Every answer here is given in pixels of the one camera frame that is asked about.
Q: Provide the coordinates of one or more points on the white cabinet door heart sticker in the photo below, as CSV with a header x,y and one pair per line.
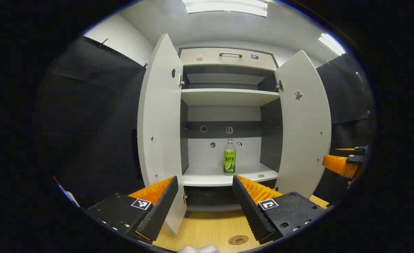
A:
x,y
161,123

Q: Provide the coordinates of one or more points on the black backdrop cloth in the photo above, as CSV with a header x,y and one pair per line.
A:
x,y
87,123

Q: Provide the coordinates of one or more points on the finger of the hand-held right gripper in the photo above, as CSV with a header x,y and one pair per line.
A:
x,y
338,165
361,150

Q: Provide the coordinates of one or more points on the large ceiling light panel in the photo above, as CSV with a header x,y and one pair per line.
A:
x,y
228,7

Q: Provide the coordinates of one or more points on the small ceiling light panel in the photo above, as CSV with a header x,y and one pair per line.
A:
x,y
331,44

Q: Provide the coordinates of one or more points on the white cabinet door square stickers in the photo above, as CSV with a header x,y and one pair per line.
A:
x,y
303,140

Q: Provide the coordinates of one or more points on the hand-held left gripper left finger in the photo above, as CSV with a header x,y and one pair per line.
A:
x,y
159,211

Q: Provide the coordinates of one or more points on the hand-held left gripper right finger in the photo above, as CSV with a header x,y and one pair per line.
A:
x,y
250,211

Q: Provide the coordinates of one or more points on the white and blue object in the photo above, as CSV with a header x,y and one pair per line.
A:
x,y
70,196

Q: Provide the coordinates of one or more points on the green tea bottle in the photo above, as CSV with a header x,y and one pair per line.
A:
x,y
229,161

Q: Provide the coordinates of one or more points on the round cork coaster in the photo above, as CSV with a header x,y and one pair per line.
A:
x,y
238,240

